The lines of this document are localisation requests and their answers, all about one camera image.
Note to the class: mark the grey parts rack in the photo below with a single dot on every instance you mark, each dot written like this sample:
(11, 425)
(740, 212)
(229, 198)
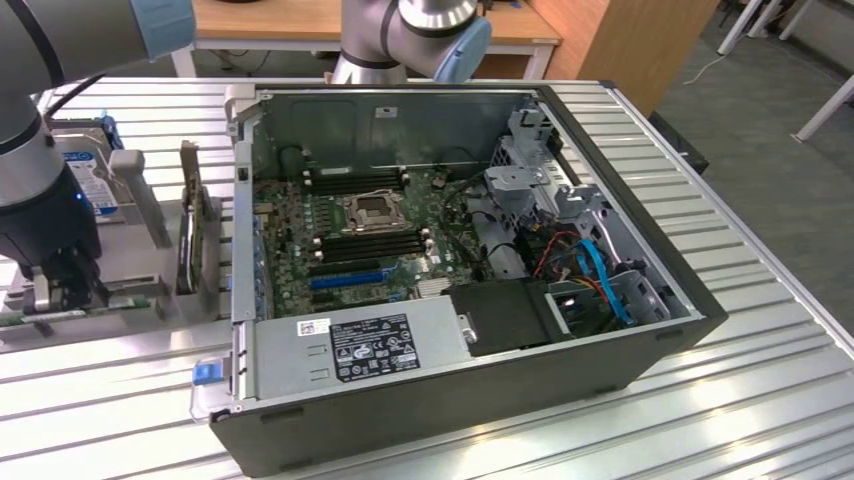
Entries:
(143, 210)

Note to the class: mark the green RAM stick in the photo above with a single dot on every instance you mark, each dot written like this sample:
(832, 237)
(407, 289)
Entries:
(134, 302)

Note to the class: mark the black power supply label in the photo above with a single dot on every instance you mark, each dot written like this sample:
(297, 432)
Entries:
(374, 347)

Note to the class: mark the hard disk with blue label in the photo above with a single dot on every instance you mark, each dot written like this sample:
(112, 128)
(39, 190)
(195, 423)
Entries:
(94, 175)

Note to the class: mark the CPU socket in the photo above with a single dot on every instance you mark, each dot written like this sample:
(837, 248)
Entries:
(374, 210)

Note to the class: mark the green motherboard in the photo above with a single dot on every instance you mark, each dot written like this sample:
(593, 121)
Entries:
(294, 260)

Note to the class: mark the graphics card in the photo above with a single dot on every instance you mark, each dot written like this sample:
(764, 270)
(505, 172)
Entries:
(190, 250)

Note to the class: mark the blue expansion slot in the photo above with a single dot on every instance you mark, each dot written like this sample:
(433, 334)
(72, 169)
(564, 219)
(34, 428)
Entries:
(349, 282)

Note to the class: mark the black fan shroud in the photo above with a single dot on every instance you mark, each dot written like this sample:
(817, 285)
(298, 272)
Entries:
(501, 310)

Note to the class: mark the white table leg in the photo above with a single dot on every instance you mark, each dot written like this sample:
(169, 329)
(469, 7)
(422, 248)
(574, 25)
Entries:
(737, 27)
(824, 110)

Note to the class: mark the silver chipset heatsink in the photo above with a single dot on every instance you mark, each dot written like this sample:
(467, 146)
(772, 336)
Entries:
(433, 288)

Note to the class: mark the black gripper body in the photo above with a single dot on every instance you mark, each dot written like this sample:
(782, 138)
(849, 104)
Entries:
(40, 230)

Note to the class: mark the wooden desk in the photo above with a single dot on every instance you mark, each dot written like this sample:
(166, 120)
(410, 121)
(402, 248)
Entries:
(267, 20)

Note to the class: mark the black open PC case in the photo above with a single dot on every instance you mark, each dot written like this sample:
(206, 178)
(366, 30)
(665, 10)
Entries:
(467, 400)

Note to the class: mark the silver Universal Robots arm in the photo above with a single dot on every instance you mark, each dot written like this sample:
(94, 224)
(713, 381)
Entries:
(27, 50)

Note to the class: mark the black expansion slot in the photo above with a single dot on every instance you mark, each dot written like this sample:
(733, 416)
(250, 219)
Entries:
(343, 269)

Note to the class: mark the grey power supply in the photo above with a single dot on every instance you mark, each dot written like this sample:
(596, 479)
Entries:
(287, 360)

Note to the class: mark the grey metal disk bay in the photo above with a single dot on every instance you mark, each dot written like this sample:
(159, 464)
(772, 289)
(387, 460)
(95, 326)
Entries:
(588, 210)

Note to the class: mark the blue case latch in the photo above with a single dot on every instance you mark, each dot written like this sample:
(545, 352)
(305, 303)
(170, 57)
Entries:
(206, 375)

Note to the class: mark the white sticker with black print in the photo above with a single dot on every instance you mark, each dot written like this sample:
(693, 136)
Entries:
(386, 112)

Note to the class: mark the small white barcode sticker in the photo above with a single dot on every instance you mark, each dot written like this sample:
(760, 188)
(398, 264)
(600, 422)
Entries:
(309, 328)

